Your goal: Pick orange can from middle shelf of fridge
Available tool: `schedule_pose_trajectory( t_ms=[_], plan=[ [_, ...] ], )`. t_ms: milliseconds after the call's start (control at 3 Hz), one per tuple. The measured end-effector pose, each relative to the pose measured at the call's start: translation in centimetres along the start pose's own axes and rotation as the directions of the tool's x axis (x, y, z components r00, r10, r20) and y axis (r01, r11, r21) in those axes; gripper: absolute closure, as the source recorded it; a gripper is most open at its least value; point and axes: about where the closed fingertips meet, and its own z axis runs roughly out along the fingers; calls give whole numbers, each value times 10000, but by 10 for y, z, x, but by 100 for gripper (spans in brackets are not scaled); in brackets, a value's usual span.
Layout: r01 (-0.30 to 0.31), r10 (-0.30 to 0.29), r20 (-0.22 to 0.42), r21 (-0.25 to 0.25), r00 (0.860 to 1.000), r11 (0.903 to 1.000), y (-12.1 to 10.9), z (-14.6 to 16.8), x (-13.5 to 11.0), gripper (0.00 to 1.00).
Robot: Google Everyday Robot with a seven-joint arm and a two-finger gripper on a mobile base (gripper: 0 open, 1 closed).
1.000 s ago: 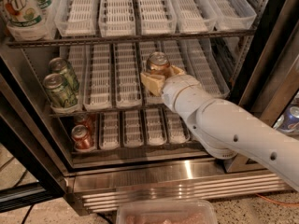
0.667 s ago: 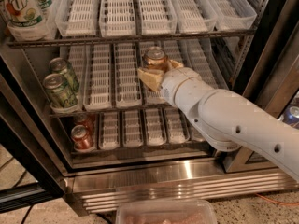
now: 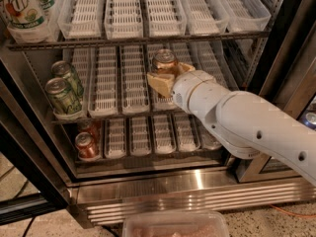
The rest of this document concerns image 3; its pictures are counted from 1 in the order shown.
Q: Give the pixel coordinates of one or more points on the rear red soda can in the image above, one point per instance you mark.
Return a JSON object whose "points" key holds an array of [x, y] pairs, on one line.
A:
{"points": [[89, 126]]}

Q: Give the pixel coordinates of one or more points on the front green soda can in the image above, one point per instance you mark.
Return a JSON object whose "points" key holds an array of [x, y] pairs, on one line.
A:
{"points": [[62, 96]]}

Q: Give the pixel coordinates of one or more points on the orange soda can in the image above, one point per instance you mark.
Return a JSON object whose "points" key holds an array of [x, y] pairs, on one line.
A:
{"points": [[164, 61]]}

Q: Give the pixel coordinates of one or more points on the front white 7UP can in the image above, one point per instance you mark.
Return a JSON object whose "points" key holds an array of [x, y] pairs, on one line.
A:
{"points": [[24, 14]]}

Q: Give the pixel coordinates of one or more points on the black fridge door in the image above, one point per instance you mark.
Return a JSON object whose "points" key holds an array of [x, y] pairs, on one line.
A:
{"points": [[17, 145]]}

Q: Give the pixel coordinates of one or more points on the blue soda can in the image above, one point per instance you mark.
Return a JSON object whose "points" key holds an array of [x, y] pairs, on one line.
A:
{"points": [[309, 119]]}

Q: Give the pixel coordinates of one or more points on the stainless steel fridge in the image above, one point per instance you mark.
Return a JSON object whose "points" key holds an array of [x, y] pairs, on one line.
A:
{"points": [[280, 68]]}

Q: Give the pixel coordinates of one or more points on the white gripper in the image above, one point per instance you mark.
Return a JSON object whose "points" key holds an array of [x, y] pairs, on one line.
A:
{"points": [[188, 92]]}

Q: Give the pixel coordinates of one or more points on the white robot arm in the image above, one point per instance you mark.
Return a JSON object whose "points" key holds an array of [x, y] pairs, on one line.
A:
{"points": [[244, 123]]}

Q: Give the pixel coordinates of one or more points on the middle wire shelf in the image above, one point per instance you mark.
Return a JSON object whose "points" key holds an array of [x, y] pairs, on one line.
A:
{"points": [[121, 116]]}

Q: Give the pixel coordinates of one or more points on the rear green soda can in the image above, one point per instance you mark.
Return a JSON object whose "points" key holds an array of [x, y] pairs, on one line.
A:
{"points": [[66, 70]]}

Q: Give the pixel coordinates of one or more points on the top wire shelf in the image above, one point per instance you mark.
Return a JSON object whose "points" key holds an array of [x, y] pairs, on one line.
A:
{"points": [[99, 42]]}

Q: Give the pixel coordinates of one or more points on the green soda can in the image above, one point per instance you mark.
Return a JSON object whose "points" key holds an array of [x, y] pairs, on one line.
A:
{"points": [[66, 70], [62, 96]]}

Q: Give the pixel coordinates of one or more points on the front red soda can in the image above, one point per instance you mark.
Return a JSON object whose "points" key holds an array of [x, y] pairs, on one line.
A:
{"points": [[87, 146]]}

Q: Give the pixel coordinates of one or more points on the clear plastic container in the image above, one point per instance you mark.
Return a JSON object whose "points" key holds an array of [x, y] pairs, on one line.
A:
{"points": [[176, 224]]}

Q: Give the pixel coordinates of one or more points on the wire shelf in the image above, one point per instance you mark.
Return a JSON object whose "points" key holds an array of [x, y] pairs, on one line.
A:
{"points": [[121, 116], [99, 42]]}

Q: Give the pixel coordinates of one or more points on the red soda can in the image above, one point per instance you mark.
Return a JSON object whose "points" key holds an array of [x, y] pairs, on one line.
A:
{"points": [[89, 126], [87, 146]]}

